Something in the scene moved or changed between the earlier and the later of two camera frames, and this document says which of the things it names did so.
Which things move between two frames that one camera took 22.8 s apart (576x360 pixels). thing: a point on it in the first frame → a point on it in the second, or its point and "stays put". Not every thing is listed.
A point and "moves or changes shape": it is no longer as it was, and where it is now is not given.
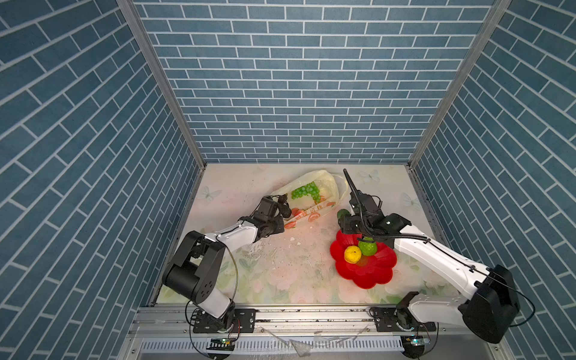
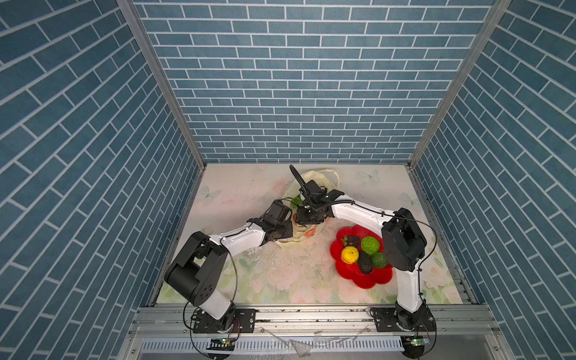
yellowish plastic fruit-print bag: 312,196 moves or changes shape
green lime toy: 367,248 stays put
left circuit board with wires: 221,344 stays put
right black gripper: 343,220 → 301,219
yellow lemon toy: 352,254 stays put
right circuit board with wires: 413,346 stays put
